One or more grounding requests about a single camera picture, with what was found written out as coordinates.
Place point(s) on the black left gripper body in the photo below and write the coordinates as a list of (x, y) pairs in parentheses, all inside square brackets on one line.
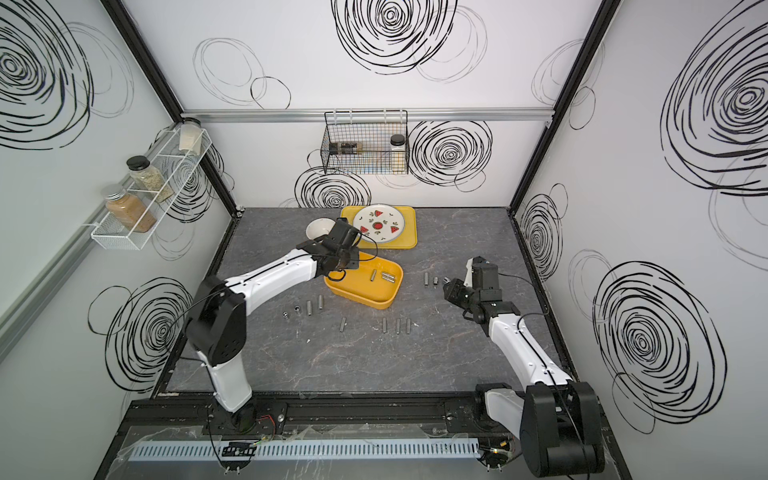
[(349, 260)]

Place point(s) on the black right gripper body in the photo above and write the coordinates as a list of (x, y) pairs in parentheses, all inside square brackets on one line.
[(462, 295)]

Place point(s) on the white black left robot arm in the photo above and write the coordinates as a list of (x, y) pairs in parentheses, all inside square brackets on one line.
[(216, 323)]

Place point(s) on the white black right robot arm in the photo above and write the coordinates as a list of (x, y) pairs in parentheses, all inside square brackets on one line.
[(556, 419)]

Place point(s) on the yellow plastic storage box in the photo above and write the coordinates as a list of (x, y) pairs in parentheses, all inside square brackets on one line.
[(355, 285)]

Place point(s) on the orange white bowl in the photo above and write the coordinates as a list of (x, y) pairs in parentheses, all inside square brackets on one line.
[(319, 228)]

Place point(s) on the watermelon pattern ceramic plate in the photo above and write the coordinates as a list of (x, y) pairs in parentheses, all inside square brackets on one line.
[(381, 223)]

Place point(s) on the yellow plastic tray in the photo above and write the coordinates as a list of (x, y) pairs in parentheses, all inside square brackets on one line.
[(407, 240)]

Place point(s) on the dark item in basket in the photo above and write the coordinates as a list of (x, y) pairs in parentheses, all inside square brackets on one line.
[(344, 148)]

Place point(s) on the spice jar white contents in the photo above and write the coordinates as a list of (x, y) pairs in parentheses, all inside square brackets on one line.
[(190, 136)]

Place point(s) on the spice jar black lid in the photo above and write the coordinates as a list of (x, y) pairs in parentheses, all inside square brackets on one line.
[(149, 178)]

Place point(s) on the spice jar brown powder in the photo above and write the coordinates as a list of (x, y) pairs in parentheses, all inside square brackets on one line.
[(128, 209)]

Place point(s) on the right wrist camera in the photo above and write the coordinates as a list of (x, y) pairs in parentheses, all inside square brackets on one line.
[(470, 264)]

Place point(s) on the black wire wall basket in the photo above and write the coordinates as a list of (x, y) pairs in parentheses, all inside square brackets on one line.
[(372, 129)]

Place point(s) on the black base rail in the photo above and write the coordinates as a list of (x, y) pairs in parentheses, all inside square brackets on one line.
[(281, 414)]

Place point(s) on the clear acrylic wall shelf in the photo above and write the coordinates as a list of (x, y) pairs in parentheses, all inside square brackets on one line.
[(176, 217)]

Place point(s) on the white slotted cable duct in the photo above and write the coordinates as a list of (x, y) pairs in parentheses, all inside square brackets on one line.
[(282, 450)]

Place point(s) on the black corner frame post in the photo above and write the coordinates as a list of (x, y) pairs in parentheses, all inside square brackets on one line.
[(595, 35)]

